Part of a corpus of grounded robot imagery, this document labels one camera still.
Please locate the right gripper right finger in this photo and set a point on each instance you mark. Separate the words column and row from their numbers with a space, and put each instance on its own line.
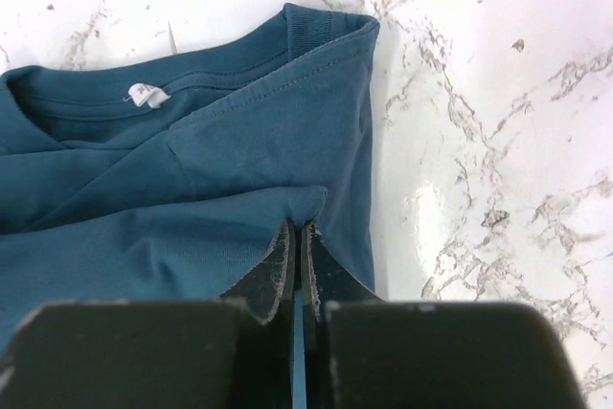
column 363, row 352

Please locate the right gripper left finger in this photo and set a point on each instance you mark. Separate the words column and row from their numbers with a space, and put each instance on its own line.
column 234, row 351

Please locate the blue t shirt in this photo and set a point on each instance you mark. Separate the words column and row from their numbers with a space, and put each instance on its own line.
column 168, row 180

